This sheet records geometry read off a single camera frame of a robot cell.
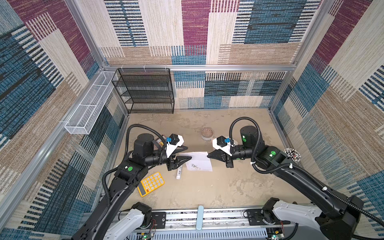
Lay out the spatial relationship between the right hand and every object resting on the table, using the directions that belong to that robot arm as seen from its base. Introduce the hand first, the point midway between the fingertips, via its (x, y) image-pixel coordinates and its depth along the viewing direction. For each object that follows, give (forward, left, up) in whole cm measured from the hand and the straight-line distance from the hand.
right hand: (210, 156), depth 65 cm
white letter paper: (0, +4, -4) cm, 6 cm away
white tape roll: (+32, -3, -27) cm, 42 cm away
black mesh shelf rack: (+60, +40, -10) cm, 73 cm away
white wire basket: (+36, +72, -8) cm, 81 cm away
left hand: (+2, +9, +3) cm, 10 cm away
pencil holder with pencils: (+5, -43, -10) cm, 44 cm away
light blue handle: (-19, +5, -24) cm, 32 cm away
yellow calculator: (-2, +31, -25) cm, 40 cm away
